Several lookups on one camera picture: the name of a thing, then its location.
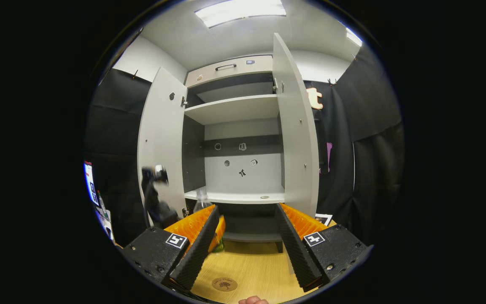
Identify black backdrop cloth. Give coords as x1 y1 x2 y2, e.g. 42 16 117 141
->
84 42 406 250

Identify computer monitor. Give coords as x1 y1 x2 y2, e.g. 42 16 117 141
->
84 160 100 207

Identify small ceiling light panel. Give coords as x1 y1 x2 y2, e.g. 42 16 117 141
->
346 27 363 47

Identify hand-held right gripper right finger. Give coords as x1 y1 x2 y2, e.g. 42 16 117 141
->
275 203 373 293

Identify round wooden coaster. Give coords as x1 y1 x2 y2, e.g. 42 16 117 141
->
212 277 238 292

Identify green label clear bottle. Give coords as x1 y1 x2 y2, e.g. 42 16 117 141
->
192 188 226 254

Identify grey cabinet door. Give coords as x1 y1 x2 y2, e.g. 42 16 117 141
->
272 33 320 220
137 67 189 226

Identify large ceiling light panel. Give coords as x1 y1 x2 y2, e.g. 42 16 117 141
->
194 0 287 29

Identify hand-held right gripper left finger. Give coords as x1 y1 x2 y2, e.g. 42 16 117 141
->
121 205 220 293

